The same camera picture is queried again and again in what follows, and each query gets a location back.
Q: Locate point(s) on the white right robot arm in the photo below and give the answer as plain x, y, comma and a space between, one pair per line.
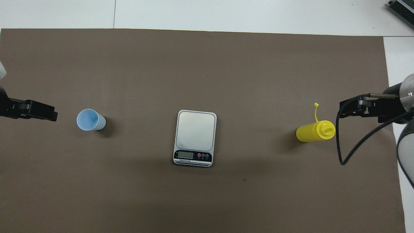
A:
406, 152

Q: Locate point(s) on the light blue plastic cup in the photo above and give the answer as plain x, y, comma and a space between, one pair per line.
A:
88, 119

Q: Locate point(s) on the yellow squeeze seasoning bottle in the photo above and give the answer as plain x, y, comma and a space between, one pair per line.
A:
312, 132

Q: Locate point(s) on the brown paper table mat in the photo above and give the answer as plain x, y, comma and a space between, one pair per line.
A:
200, 200

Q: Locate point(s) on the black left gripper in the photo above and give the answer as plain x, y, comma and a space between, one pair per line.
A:
9, 108

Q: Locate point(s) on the grey ribbed electronics box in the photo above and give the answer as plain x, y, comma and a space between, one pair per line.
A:
404, 9

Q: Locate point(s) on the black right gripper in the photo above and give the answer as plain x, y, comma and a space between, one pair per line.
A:
386, 105

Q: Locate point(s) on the silver digital kitchen scale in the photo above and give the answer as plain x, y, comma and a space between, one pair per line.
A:
195, 136

